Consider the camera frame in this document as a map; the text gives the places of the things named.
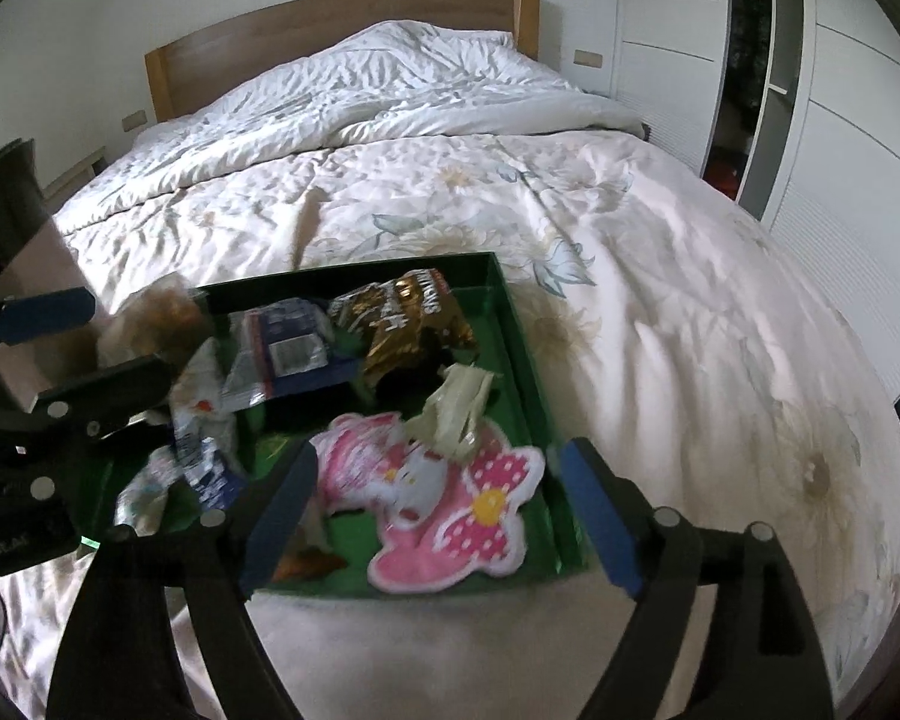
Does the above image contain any gold brown snack bag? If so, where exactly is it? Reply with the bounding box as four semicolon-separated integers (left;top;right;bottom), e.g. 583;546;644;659
328;268;482;400

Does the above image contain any white wardrobe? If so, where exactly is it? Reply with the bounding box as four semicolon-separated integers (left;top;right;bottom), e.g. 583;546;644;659
611;0;900;400

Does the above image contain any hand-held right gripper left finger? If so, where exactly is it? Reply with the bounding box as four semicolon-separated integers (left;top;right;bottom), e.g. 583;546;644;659
45;441;323;720

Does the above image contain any silver snack packet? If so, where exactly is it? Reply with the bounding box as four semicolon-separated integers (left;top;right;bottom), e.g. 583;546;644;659
167;337;250;509

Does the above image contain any floral bed blanket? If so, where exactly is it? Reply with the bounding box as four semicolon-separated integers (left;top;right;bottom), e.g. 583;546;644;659
0;131;900;720

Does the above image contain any pink cartoon snack packet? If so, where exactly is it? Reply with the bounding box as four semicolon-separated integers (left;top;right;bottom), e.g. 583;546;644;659
311;411;548;593

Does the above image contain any clear packet of brown snacks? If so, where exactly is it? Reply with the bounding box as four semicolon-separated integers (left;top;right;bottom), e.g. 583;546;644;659
94;274;215;370

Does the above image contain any beige snack packet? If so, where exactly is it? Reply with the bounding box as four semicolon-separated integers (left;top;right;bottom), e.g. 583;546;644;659
405;362;497;463

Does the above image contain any blue snack packet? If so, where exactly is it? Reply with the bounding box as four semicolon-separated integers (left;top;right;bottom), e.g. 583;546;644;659
223;298;362;400

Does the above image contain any beige low cabinet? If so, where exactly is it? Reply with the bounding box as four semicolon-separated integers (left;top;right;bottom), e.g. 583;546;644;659
41;146;110;205

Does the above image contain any wooden headboard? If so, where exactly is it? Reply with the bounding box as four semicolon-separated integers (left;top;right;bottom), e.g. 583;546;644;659
144;0;542;123

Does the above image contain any white duvet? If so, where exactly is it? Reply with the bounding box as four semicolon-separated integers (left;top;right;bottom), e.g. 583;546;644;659
49;21;650;238

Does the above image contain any green cardboard box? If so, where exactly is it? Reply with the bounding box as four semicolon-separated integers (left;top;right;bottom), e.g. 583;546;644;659
79;251;595;602

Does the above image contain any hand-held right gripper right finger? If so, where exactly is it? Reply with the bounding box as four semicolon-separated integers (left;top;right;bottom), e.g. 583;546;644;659
559;436;833;720

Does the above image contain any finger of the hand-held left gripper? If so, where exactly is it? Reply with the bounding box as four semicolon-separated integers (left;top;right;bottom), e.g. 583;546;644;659
0;286;97;352
26;356;179;430

